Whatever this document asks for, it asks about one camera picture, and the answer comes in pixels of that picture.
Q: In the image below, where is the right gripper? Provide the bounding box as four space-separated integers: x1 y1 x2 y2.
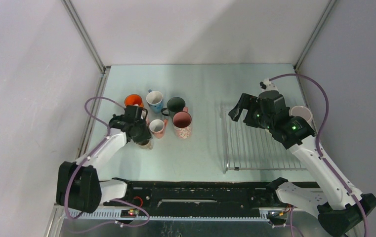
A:
228 93 273 131

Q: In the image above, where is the beige mug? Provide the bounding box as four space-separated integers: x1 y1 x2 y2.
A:
137 139 153 150

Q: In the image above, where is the small pink cup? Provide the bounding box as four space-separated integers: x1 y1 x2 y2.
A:
149 119 168 139

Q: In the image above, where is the orange mug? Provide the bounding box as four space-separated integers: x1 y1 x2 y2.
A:
124 94 144 108

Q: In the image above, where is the light blue mug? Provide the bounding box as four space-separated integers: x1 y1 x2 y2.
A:
146 89 164 114

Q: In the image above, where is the pink patterned mug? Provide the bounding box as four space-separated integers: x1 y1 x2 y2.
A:
172 107 192 139

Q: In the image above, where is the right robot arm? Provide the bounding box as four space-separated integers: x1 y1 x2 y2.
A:
228 90 376 237

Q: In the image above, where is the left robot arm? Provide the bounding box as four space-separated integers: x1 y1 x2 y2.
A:
56 106 152 213

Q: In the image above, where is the grey black mug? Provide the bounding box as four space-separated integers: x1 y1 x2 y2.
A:
161 97 186 119

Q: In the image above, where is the white lilac mug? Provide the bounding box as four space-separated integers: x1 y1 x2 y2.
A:
289 105 313 125

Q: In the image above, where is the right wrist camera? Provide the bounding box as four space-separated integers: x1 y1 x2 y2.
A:
259 78 279 92

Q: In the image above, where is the wire dish rack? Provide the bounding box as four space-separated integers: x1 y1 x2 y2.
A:
220 105 306 172

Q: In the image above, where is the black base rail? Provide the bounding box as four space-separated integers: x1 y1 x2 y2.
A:
122 181 287 218

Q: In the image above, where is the grey cable duct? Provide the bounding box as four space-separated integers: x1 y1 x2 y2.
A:
70 210 270 221

